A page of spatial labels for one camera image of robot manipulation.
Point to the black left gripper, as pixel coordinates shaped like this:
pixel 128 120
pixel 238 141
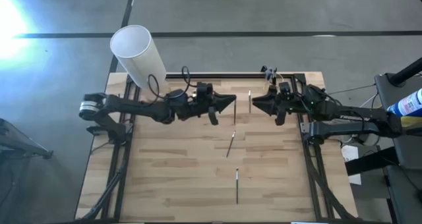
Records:
pixel 202 105

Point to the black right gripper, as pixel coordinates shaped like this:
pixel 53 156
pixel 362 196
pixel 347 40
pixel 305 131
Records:
pixel 287 103

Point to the black tapered makeup brush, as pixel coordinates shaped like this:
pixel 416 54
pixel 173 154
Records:
pixel 234 115

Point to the fluffy grey powder brush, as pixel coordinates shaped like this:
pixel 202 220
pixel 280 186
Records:
pixel 269 73

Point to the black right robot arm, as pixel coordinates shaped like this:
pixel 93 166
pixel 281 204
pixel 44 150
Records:
pixel 346 128

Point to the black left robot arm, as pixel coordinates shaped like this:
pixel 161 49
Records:
pixel 132 105

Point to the short thin makeup brush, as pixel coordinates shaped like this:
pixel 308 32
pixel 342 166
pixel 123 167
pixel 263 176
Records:
pixel 249 105

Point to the thin black makeup brush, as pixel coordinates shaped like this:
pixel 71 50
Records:
pixel 230 144

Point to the long thin makeup brush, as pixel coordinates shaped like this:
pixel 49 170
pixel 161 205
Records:
pixel 236 186

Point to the white shade wooden base lamp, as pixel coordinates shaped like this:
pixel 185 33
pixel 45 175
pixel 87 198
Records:
pixel 138 56

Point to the white round device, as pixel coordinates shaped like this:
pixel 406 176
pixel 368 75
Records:
pixel 371 140

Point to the white blue labelled bottle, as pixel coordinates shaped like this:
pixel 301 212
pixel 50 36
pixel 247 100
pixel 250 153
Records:
pixel 409 103

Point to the black pole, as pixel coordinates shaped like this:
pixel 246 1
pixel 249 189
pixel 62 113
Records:
pixel 407 73

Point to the grey cart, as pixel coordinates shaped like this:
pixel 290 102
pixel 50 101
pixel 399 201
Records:
pixel 409 158

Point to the dark grey stand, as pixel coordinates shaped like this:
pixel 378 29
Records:
pixel 19 145

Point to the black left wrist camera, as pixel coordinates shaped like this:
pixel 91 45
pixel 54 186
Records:
pixel 205 89

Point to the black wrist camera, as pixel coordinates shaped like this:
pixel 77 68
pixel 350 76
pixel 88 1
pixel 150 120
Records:
pixel 285 87
pixel 205 89

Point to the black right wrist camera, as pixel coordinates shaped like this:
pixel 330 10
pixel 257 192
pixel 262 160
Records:
pixel 285 87

